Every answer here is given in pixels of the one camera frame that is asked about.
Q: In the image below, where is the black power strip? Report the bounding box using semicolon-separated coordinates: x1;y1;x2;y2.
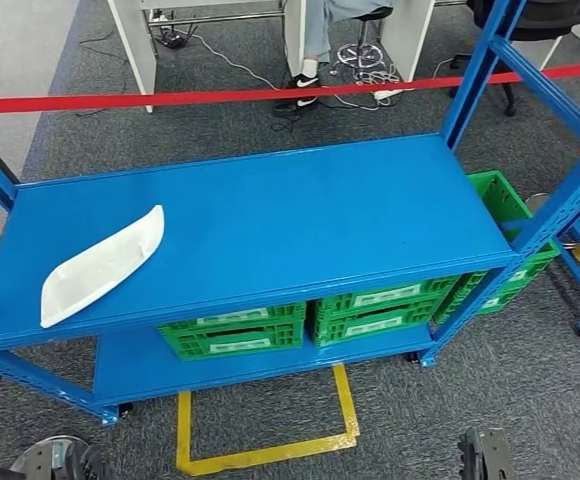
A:
159;26;197;52

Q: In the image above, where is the white office desk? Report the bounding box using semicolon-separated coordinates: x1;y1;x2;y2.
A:
380;0;436;84
107;0;307;114

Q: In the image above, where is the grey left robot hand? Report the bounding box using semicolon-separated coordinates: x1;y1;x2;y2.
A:
70;442;116;480

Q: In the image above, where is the black stool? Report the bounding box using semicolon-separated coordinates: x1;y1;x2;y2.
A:
337;6;395;71

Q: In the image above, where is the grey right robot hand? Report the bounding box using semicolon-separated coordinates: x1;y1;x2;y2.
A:
457;427;486;480

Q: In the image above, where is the green plastic crate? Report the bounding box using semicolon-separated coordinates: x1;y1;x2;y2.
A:
432;170;562;326
157;302;307;362
307;274;464;349

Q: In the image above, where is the white curved plastic trim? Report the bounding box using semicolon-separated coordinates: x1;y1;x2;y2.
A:
39;204;165;330

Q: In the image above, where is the black cable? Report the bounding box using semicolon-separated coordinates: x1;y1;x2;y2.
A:
271;99;301;123

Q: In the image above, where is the red barrier belt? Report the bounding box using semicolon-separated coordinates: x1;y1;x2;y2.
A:
0;60;580;117

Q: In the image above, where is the chrome stanchion post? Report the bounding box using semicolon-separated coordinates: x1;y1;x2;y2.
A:
9;435;91;480

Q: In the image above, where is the person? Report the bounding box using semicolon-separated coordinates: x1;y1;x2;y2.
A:
289;0;393;109

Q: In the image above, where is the black office chair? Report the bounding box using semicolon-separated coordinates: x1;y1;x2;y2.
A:
449;0;580;118

